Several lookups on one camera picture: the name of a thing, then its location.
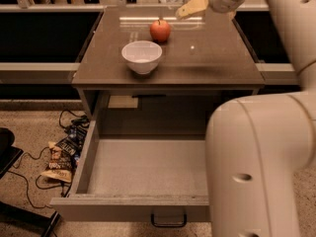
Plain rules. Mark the beige note in cabinet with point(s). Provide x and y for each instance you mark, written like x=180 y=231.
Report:
x=122 y=102

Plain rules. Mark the brown snack bag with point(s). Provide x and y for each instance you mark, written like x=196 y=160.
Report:
x=59 y=165

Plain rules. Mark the red apple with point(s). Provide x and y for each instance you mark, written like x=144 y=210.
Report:
x=160 y=30

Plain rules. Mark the black chair base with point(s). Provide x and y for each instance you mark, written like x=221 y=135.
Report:
x=17 y=206

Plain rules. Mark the black drawer handle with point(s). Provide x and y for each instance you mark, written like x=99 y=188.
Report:
x=168 y=221

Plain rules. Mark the white ceramic bowl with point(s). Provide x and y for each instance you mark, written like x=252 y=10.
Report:
x=142 y=56

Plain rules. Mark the grey counter cabinet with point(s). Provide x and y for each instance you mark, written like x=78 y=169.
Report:
x=202 y=54

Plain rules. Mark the dark snack bag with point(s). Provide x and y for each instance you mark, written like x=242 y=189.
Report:
x=73 y=142

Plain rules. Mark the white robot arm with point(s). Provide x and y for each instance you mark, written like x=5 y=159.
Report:
x=253 y=145

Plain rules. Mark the grey open top drawer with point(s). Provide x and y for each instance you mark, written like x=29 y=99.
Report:
x=142 y=161

